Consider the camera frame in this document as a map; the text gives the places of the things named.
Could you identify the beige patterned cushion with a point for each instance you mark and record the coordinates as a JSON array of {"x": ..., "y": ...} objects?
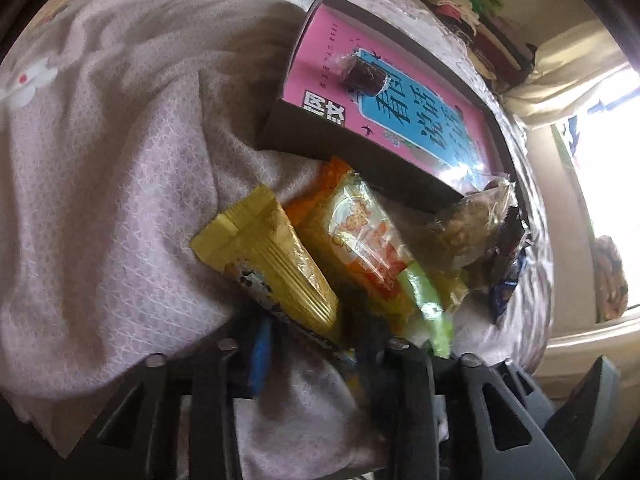
[{"x": 610, "y": 280}]

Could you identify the light green candy packet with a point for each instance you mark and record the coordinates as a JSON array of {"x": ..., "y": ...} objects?
[{"x": 435, "y": 320}]

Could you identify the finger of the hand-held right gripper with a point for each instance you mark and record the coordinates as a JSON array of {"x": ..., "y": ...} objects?
[{"x": 585, "y": 410}]

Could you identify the dark box with pink bottom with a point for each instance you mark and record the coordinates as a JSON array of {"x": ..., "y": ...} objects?
[{"x": 325, "y": 60}]

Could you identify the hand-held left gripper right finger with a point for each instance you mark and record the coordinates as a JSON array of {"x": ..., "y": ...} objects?
[{"x": 372, "y": 360}]

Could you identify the lilac floral bedspread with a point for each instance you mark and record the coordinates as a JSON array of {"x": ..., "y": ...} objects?
[{"x": 125, "y": 160}]

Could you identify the yellow snack packet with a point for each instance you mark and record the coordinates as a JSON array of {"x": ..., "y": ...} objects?
[{"x": 280, "y": 265}]

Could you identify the orange snack packet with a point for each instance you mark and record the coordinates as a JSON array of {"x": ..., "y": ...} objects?
[{"x": 360, "y": 245}]

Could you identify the pile of folded clothes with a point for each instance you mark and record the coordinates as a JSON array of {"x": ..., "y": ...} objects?
[{"x": 480, "y": 35}]

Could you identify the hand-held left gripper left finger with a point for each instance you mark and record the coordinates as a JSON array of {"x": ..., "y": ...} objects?
[{"x": 261, "y": 360}]

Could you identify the dark brown wrapped candy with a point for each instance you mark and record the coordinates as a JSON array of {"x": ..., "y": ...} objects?
[{"x": 361, "y": 74}]

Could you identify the cream curtain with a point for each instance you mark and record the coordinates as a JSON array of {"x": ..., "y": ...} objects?
[{"x": 575, "y": 70}]

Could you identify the blue sandwich cookie packet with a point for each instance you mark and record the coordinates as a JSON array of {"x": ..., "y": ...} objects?
[{"x": 505, "y": 285}]

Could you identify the clear bag of walnut snack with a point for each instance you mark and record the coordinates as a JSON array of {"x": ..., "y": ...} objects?
[{"x": 470, "y": 240}]

